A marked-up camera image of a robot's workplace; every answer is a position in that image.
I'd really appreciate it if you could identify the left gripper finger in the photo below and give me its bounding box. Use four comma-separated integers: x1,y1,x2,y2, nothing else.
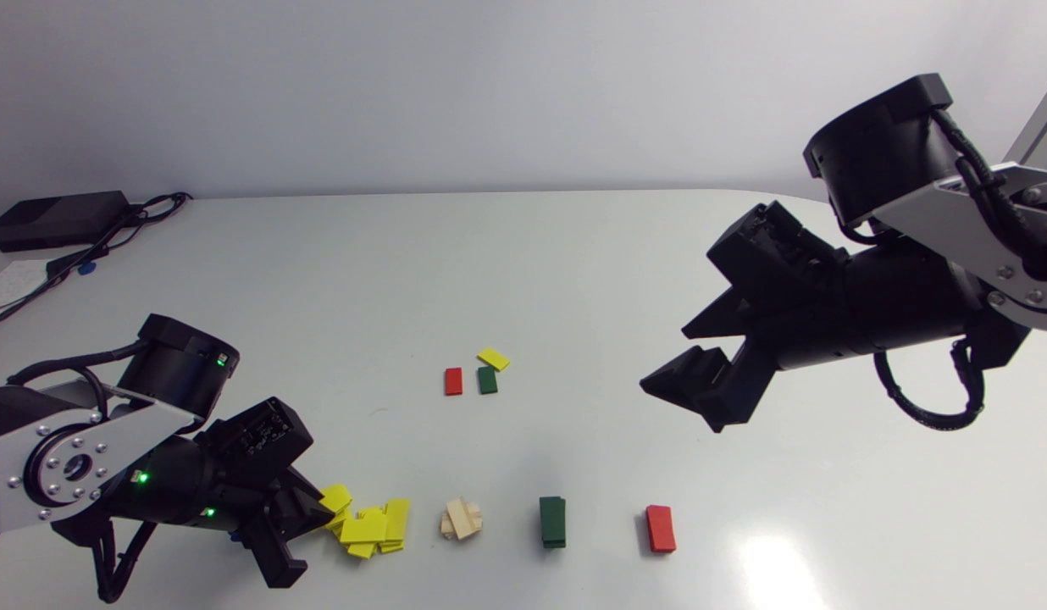
276,466,336,540
240,507,309,591

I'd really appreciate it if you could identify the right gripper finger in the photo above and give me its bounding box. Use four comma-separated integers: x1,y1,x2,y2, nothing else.
681,286,750,341
640,339,780,434

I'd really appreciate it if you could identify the pile of yellow wooden blocks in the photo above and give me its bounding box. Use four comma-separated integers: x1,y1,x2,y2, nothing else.
324,503,407,561

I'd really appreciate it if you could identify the pile of pale wooden blocks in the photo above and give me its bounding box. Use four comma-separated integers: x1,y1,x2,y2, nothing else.
440,500,485,541

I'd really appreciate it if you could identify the pale wooden block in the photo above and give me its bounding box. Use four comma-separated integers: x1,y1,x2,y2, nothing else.
450,498,483,541

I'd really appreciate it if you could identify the white paper sheet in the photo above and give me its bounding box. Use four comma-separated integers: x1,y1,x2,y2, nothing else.
0,258,52,313

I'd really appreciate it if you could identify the black power brick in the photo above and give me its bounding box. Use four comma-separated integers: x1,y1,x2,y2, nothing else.
0,190,132,253

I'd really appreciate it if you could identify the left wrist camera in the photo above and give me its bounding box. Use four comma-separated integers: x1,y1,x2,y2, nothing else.
203,396,313,480

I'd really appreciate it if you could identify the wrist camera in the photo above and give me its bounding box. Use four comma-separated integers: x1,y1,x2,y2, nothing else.
203,396,313,480
708,201,850,311

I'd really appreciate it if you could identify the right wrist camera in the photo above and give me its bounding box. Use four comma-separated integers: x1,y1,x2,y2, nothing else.
708,201,850,311

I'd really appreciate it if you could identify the black cable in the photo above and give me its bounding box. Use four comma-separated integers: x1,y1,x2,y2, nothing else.
0,208,147,337
45,191,194,280

